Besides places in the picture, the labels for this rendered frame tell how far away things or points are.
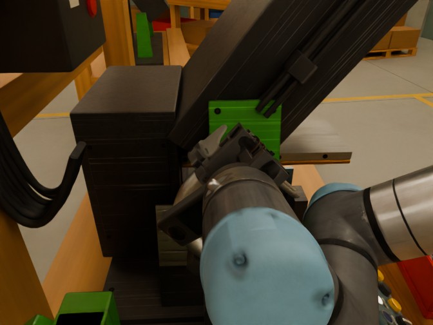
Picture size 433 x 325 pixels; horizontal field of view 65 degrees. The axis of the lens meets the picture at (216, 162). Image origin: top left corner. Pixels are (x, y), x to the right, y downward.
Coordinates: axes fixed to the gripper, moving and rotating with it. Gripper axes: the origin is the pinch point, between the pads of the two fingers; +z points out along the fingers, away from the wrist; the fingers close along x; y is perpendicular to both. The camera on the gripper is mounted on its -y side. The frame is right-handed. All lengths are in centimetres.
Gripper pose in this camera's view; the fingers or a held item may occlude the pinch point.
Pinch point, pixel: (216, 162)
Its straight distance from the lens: 52.7
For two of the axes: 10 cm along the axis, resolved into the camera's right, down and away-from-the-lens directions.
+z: -0.4, -2.6, 9.6
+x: -7.2, -6.6, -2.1
